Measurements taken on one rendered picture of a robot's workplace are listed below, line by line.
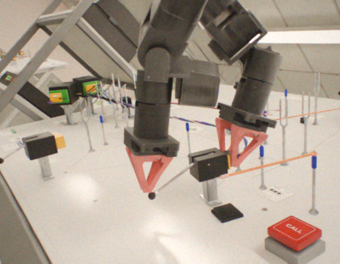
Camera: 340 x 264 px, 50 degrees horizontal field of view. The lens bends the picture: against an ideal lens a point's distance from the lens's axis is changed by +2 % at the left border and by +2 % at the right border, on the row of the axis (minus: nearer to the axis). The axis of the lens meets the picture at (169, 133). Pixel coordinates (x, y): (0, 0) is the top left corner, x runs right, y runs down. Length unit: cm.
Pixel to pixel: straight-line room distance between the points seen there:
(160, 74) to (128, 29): 121
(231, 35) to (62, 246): 43
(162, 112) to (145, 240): 20
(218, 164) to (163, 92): 17
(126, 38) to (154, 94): 118
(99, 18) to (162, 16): 119
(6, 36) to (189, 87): 762
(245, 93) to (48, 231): 41
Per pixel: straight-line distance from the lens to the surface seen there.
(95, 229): 64
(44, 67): 374
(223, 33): 63
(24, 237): 68
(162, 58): 50
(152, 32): 48
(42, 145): 85
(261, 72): 63
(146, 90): 55
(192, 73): 54
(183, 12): 48
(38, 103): 157
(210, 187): 65
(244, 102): 63
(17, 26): 815
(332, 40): 388
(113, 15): 168
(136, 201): 70
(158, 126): 56
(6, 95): 148
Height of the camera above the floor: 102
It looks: 10 degrees up
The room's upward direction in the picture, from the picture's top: 36 degrees clockwise
